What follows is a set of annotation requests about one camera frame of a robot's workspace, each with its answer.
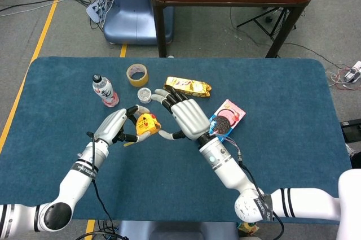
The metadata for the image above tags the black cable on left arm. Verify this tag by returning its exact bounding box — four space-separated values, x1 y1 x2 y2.
73 131 129 240

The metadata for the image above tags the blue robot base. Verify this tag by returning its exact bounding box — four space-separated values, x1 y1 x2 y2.
103 0 174 45

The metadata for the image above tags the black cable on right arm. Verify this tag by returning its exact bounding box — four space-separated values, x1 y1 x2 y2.
208 132 285 240

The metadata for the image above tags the small round clear jar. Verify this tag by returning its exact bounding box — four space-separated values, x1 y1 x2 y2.
137 88 153 104

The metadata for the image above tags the yellow tape measure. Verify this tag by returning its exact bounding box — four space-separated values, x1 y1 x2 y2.
123 112 162 147

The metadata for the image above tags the white power strip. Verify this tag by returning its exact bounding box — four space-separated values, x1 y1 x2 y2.
85 0 113 24

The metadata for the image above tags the blue cookie box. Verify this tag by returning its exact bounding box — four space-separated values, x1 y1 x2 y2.
208 99 246 142

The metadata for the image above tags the black box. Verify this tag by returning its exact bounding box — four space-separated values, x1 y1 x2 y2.
340 120 361 143

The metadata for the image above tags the yellow packing tape roll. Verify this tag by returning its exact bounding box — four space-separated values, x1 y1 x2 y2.
126 63 149 87

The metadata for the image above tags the yellow green package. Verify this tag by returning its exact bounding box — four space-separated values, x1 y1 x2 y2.
238 221 260 237

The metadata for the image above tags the black floor cable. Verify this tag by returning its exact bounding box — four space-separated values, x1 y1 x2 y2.
0 0 88 14

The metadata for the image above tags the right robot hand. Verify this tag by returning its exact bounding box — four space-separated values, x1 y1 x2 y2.
151 88 212 141

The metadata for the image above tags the blue felt table mat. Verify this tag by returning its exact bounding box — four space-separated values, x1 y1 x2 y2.
0 56 356 225

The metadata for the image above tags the gold foil snack pack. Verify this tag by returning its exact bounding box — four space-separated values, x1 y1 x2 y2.
163 76 213 99

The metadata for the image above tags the black tripod stand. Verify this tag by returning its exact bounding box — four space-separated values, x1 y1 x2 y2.
236 7 297 41

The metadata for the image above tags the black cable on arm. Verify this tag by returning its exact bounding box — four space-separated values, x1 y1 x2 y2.
208 132 285 240
73 131 129 240

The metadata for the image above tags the white power adapter with cables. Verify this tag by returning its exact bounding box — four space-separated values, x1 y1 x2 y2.
327 60 361 91

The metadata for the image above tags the clear plastic drink bottle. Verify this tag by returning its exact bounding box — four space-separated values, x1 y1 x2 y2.
92 74 120 108

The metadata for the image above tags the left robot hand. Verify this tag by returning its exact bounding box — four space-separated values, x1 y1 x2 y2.
93 104 151 146

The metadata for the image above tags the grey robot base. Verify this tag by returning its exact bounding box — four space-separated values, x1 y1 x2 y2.
117 220 239 240

